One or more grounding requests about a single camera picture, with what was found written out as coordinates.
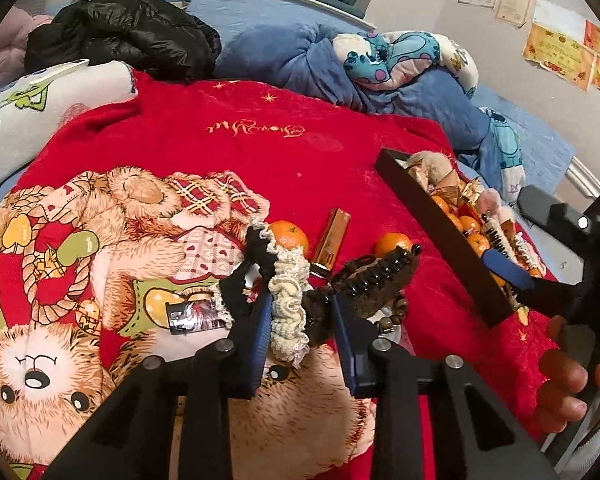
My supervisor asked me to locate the blue fleece blanket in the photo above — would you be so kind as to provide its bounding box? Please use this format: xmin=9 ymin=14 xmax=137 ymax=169
xmin=215 ymin=24 xmax=503 ymax=190

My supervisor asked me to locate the cream lace scrunchie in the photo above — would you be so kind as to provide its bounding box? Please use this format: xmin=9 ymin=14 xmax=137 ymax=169
xmin=211 ymin=220 xmax=312 ymax=368

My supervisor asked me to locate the gold pyramid candy box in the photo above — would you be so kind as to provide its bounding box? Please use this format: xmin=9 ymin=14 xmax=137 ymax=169
xmin=430 ymin=179 xmax=486 ymax=207

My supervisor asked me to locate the Stitch plush pillow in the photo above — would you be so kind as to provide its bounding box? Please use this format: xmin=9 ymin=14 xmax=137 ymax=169
xmin=332 ymin=30 xmax=479 ymax=98

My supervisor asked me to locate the dark brown fuzzy hair claw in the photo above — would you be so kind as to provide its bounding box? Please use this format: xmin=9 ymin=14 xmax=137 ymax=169
xmin=301 ymin=244 xmax=422 ymax=347

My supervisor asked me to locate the gold lipstick tube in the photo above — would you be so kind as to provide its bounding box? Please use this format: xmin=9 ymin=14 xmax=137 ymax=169
xmin=310 ymin=208 xmax=351 ymax=278

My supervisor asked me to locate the red teddy bear blanket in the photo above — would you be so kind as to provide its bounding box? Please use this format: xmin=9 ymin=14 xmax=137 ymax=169
xmin=0 ymin=75 xmax=550 ymax=479

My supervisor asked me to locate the shiny patterned foil tube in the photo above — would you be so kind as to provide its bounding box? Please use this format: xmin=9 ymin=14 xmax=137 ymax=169
xmin=166 ymin=300 xmax=227 ymax=335

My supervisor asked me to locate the beige fluffy pompom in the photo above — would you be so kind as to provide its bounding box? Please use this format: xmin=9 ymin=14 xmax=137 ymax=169
xmin=406 ymin=151 xmax=454 ymax=186

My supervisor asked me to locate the orange certificate on wall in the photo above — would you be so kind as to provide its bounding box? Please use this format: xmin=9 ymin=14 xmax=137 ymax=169
xmin=522 ymin=24 xmax=596 ymax=91

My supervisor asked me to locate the black storage tray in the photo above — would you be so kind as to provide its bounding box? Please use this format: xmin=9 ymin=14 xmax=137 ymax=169
xmin=375 ymin=148 xmax=513 ymax=328

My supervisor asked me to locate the white printed pillow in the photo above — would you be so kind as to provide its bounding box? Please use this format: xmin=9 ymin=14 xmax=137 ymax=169
xmin=0 ymin=60 xmax=137 ymax=184

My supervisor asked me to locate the person's right hand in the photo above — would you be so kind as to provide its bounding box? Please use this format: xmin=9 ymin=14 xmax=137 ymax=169
xmin=536 ymin=315 xmax=600 ymax=434

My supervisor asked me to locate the black puffer jacket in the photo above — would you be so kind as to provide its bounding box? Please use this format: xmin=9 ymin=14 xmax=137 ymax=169
xmin=23 ymin=0 xmax=222 ymax=82

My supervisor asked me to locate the white fuzzy hair claw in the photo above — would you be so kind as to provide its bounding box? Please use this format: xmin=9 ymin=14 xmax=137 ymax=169
xmin=481 ymin=214 xmax=516 ymax=261

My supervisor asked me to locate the mandarin orange in tray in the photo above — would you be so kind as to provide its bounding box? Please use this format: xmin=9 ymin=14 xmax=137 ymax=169
xmin=458 ymin=214 xmax=482 ymax=235

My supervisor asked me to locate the pink quilt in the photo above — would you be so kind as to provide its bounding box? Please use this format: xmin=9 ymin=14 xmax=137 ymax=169
xmin=0 ymin=6 xmax=53 ymax=89

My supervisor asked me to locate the mandarin orange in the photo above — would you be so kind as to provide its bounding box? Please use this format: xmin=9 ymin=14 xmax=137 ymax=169
xmin=374 ymin=232 xmax=413 ymax=258
xmin=458 ymin=214 xmax=482 ymax=235
xmin=268 ymin=220 xmax=309 ymax=256

